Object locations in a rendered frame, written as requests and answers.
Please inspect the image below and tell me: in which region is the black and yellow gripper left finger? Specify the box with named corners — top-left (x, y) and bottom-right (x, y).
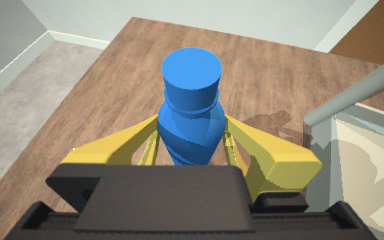
top-left (61, 114), bottom-right (160, 165)

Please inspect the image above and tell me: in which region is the blue bottle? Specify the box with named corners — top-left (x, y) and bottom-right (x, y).
top-left (157, 47), bottom-right (226, 165)

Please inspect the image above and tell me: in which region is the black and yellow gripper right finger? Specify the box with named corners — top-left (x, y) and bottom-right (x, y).
top-left (222, 114), bottom-right (322, 204)

